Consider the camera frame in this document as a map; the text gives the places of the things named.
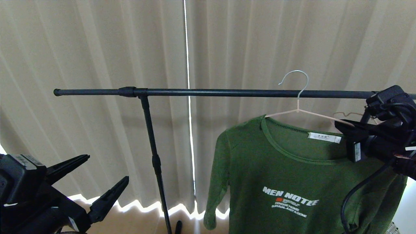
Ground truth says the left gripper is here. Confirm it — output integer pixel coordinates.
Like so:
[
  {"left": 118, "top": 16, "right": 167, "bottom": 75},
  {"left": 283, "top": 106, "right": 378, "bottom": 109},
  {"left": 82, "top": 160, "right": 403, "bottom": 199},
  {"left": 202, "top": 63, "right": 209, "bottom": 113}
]
[{"left": 0, "top": 154, "right": 130, "bottom": 234}]

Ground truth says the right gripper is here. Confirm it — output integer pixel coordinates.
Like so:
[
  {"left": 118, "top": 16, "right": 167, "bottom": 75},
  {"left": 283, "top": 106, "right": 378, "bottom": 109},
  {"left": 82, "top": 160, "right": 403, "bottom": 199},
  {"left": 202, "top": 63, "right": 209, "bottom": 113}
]
[{"left": 345, "top": 128, "right": 395, "bottom": 163}]

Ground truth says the pink clothes hanger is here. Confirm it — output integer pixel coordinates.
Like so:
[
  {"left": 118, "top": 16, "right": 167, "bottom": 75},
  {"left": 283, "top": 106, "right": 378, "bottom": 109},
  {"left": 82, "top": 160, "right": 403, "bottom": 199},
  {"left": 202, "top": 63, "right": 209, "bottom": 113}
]
[
  {"left": 332, "top": 111, "right": 380, "bottom": 125},
  {"left": 265, "top": 70, "right": 355, "bottom": 128}
]

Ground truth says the green long-sleeved shirt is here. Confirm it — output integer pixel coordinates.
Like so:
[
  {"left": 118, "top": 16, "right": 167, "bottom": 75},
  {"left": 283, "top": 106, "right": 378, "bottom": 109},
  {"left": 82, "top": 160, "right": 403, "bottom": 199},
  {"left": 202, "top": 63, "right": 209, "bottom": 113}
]
[{"left": 204, "top": 114, "right": 408, "bottom": 234}]

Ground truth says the black clothes rack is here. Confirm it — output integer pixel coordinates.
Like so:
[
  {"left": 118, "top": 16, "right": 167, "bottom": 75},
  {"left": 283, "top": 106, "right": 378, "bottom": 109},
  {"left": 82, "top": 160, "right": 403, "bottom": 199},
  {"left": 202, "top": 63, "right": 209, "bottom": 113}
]
[{"left": 54, "top": 86, "right": 416, "bottom": 234}]

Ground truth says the beige curtain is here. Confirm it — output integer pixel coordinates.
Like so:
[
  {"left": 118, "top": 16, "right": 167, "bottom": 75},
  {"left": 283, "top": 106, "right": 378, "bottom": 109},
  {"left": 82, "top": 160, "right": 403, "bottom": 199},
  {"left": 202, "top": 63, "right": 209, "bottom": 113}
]
[{"left": 0, "top": 0, "right": 416, "bottom": 221}]

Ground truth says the black cable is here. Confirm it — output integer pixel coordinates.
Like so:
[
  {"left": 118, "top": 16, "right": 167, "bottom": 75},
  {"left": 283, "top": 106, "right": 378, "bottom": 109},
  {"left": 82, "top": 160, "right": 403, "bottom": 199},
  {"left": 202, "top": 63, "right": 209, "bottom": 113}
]
[{"left": 340, "top": 159, "right": 395, "bottom": 234}]

